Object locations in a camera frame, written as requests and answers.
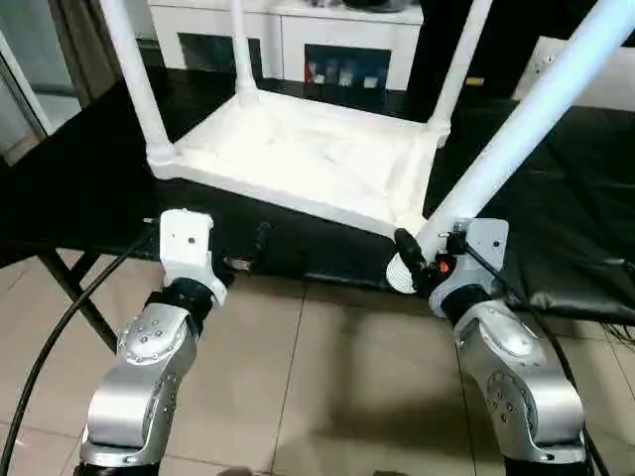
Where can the black work mat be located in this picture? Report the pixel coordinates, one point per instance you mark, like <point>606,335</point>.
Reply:
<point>89,188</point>

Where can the red bottle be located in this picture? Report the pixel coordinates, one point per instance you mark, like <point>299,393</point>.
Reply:
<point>313,71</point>

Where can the small yellow label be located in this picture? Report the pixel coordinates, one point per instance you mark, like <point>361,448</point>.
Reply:
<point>474,81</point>

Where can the white cabinet with glass doors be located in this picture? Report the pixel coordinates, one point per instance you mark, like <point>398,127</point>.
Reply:
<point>268,30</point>

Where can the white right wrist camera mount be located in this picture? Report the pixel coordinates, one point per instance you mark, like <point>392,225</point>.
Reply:
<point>484,248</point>

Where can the black work table foot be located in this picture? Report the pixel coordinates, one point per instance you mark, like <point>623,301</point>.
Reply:
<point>84,302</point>

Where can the grey curtain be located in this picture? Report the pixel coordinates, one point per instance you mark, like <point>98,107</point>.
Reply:
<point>84,45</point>

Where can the white plastic table top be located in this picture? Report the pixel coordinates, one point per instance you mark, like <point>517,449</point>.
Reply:
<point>308,159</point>

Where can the white plastic table leg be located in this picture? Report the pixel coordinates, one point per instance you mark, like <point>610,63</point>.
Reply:
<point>536,109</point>
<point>134,79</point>
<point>241,50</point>
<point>458,69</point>

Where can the black cabinet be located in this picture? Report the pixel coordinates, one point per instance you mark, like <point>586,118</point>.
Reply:
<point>516,30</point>

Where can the white plastic bag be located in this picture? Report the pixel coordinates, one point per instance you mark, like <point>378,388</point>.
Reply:
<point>595,84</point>

